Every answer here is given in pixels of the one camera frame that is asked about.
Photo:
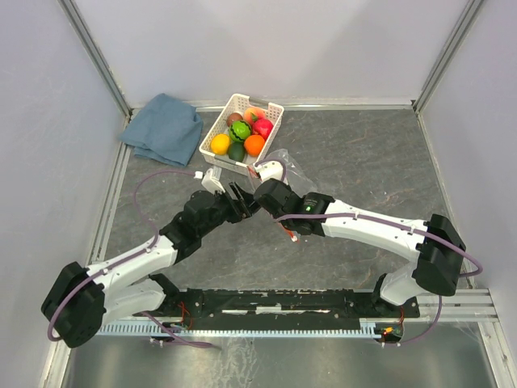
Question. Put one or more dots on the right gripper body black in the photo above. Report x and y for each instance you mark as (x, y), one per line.
(284, 184)

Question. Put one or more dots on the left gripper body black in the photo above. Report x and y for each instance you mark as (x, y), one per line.
(234, 211)

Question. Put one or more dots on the clear zip top bag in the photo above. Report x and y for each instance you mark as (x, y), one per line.
(296, 178)

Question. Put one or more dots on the dark green avocado toy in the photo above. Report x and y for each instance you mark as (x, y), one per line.
(236, 152)

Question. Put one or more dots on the white plastic basket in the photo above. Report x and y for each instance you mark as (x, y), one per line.
(238, 103)

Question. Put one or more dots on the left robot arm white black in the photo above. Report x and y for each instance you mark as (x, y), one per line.
(83, 299)

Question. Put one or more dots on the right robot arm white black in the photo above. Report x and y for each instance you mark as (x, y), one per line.
(433, 249)

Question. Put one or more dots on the orange fruit toy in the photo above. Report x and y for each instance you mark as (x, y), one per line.
(254, 145)

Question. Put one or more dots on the yellow lemon toy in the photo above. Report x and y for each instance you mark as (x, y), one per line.
(220, 144)

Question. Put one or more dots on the red pomegranate toy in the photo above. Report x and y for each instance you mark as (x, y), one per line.
(262, 127)

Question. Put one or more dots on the green watermelon toy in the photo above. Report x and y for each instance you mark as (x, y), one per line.
(239, 131)

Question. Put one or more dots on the peach fruit toy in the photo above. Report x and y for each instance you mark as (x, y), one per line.
(252, 114)

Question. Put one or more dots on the brown kiwi toy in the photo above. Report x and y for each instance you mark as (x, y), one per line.
(232, 118)

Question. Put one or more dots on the blue folded cloth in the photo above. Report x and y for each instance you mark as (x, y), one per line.
(166, 130)

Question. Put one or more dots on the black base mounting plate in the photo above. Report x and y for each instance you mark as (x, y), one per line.
(277, 310)

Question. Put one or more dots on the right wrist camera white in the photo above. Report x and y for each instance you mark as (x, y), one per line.
(265, 170)

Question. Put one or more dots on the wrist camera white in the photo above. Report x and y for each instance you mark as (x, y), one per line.
(265, 170)
(210, 180)

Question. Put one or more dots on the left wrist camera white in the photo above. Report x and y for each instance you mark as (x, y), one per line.
(210, 180)

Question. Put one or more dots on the light blue cable duct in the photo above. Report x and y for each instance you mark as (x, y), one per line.
(145, 327)

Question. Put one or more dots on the aluminium frame rail front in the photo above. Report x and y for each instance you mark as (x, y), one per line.
(467, 304)

